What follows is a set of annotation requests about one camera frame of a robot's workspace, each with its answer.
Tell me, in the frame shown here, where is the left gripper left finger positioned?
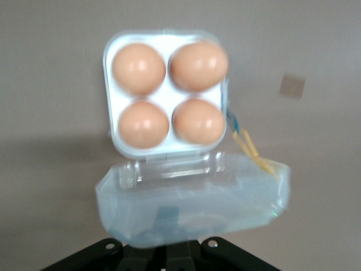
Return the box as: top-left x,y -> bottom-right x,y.
42,238 -> 124,271

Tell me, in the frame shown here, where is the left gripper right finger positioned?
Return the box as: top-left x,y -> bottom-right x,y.
201,237 -> 283,271

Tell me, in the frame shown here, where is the clear plastic egg carton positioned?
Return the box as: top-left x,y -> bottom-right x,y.
95,28 -> 292,250

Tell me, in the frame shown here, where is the brown egg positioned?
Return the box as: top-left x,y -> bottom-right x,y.
118,100 -> 170,149
168,41 -> 230,93
111,42 -> 167,97
171,98 -> 227,146

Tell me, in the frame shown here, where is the small brown tape patch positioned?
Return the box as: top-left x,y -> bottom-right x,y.
278,72 -> 307,101

